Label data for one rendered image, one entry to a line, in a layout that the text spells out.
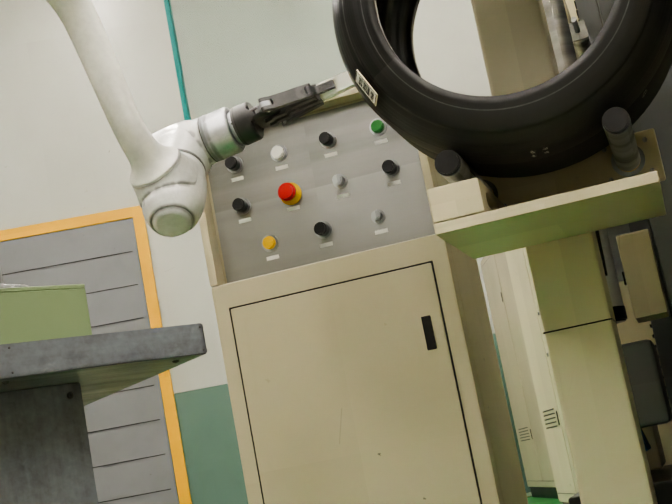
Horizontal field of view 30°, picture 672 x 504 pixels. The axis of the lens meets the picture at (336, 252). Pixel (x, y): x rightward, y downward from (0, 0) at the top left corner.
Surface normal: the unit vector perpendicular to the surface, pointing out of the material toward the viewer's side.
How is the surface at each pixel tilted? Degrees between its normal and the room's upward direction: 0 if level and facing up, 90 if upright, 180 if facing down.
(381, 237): 90
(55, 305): 90
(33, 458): 90
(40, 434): 90
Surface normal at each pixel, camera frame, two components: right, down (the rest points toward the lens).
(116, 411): 0.01, -0.18
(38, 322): 0.51, -0.25
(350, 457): -0.28, -0.12
